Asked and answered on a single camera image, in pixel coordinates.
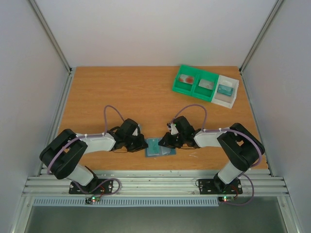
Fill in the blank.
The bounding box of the blue card holder wallet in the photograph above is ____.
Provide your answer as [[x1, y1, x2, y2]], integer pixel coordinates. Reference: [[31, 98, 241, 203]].
[[145, 138, 176, 157]]

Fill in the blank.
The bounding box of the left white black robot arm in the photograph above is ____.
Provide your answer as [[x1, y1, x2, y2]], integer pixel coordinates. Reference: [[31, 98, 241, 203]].
[[39, 118, 148, 194]]

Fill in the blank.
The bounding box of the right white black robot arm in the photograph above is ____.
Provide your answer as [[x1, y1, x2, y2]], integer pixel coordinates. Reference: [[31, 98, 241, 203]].
[[158, 116, 265, 194]]

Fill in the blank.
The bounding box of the red patterned card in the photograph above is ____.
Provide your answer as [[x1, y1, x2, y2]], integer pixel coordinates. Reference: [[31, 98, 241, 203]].
[[178, 74, 194, 85]]

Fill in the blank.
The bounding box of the teal card in white bin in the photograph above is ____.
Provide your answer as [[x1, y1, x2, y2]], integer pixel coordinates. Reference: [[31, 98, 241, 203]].
[[217, 84, 234, 97]]

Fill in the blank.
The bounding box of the left green plastic bin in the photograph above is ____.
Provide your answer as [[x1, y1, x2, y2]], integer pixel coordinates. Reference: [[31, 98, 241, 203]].
[[172, 65, 199, 96]]

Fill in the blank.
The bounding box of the green plastic bin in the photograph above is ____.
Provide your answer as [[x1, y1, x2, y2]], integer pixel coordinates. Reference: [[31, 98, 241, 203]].
[[172, 65, 199, 96], [191, 70, 220, 102]]

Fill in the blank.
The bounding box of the middle green plastic bin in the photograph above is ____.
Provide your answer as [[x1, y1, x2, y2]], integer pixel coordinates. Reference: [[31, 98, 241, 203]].
[[191, 70, 220, 102]]

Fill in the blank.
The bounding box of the white plastic bin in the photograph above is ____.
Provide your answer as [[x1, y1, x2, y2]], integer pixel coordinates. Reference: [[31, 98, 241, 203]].
[[211, 75, 239, 109]]

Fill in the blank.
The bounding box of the left small circuit board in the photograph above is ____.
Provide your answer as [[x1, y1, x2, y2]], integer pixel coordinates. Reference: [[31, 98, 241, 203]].
[[85, 197, 101, 204]]

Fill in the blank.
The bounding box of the small circuit board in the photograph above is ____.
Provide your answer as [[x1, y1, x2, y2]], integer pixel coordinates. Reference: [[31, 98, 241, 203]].
[[218, 196, 237, 202], [85, 197, 101, 204]]

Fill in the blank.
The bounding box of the right small circuit board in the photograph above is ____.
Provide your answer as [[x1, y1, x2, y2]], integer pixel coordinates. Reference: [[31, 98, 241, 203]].
[[218, 196, 237, 202]]

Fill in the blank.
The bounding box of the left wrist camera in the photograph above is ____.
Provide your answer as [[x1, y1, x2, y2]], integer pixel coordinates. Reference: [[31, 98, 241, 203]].
[[132, 124, 141, 136]]

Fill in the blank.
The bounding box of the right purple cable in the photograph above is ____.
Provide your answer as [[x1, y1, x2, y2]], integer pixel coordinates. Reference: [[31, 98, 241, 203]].
[[171, 104, 267, 206]]

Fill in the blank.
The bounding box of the purple cable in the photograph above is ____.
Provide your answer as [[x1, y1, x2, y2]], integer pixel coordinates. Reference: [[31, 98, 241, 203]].
[[47, 105, 122, 196], [171, 104, 267, 206]]

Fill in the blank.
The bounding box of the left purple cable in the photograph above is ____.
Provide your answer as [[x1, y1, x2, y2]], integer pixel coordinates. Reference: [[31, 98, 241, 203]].
[[47, 105, 122, 196]]

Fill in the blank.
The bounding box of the aluminium front rail frame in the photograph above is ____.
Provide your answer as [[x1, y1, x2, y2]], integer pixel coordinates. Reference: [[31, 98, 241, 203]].
[[23, 157, 290, 197]]

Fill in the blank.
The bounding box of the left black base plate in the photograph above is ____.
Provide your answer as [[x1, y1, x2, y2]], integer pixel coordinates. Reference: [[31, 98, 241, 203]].
[[69, 179, 113, 195]]

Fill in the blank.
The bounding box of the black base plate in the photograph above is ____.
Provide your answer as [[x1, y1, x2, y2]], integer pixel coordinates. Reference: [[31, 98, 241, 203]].
[[69, 179, 113, 195], [195, 179, 243, 195]]

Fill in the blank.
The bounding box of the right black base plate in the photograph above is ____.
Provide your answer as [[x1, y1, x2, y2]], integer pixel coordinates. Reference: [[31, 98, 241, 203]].
[[195, 179, 243, 195]]

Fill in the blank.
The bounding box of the left aluminium corner post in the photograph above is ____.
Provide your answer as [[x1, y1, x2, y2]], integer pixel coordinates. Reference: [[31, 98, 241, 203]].
[[27, 0, 74, 75]]

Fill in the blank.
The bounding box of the aluminium corner post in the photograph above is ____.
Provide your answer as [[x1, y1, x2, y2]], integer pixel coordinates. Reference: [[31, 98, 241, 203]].
[[238, 0, 286, 75], [27, 0, 74, 75]]

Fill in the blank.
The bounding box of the grey slotted cable duct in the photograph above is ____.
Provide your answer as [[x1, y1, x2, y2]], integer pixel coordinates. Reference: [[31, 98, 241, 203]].
[[33, 197, 219, 207]]

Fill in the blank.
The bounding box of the right aluminium corner post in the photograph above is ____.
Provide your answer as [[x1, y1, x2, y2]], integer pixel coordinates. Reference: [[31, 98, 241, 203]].
[[238, 0, 286, 75]]

